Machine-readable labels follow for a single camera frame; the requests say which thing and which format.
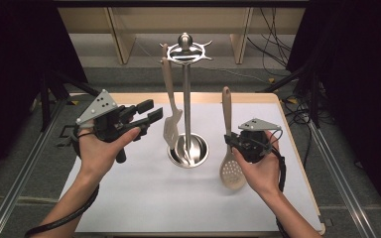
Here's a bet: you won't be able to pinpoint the beige perforated skimmer spoon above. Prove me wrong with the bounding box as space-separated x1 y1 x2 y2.
218 86 247 191

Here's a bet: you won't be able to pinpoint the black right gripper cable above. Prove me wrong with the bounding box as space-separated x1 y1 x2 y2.
270 128 289 238

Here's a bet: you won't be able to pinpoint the black hanging cables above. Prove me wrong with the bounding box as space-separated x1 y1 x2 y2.
246 7 294 77

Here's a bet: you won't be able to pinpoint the black floor cable bundle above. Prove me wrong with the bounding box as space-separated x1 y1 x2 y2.
281 94 314 168

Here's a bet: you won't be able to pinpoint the black curtain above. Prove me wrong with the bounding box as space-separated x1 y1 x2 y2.
0 0 89 187
286 0 381 229

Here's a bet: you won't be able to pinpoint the metal utensil stand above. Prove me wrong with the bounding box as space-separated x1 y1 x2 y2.
159 32 213 169

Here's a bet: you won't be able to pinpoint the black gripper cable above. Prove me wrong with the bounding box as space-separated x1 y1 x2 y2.
270 128 289 238
24 125 101 238

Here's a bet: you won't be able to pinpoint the aluminium floor rail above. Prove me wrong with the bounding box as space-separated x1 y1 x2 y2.
308 121 375 238
0 98 67 238

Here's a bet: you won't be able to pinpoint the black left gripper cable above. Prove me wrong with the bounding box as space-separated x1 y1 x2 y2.
24 125 101 238

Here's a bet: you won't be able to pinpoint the person's right hand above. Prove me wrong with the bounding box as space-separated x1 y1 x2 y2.
232 131 281 199

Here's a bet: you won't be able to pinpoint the light wooden shelf unit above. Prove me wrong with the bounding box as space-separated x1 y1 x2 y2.
58 7 307 65

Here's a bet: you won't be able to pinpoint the beige slotted spatula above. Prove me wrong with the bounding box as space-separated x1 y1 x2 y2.
160 57 184 151

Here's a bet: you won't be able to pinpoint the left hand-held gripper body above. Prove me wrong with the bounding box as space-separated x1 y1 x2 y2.
75 88 140 164

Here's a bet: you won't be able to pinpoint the person's left hand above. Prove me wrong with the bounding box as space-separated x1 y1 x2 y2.
78 124 142 179

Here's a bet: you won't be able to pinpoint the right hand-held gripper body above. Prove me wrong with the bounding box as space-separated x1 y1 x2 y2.
236 118 282 164

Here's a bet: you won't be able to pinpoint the black tripod stand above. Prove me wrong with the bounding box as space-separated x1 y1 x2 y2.
257 62 322 129
39 65 104 133

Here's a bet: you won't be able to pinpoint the white paper sheet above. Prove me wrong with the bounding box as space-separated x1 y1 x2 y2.
59 102 323 233

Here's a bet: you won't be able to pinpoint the thin white floor cable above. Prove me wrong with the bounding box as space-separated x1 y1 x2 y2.
191 64 270 84

